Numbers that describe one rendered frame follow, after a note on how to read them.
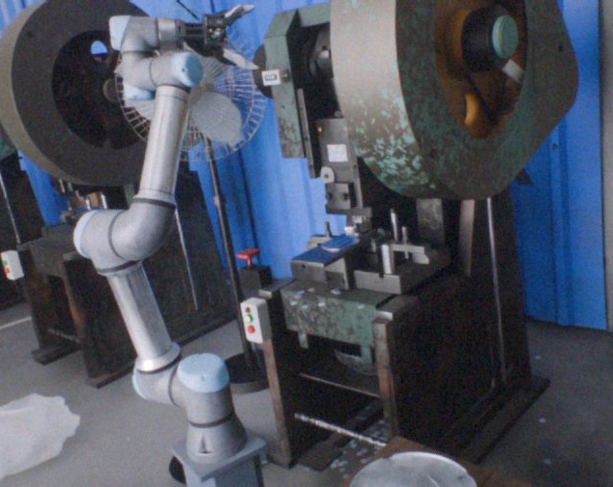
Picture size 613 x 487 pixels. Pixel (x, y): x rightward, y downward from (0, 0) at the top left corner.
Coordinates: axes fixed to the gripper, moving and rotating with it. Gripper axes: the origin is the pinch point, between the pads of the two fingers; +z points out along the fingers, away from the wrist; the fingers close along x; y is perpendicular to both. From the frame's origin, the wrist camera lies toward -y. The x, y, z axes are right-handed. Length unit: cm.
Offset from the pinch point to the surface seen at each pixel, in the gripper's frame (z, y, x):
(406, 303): 41, -9, -73
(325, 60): 23.8, -22.2, 0.0
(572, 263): 149, -90, -72
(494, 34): 56, 18, -4
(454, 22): 49, 11, 1
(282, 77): 11.9, -28.5, -3.6
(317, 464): 16, -28, -122
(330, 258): 22, -20, -59
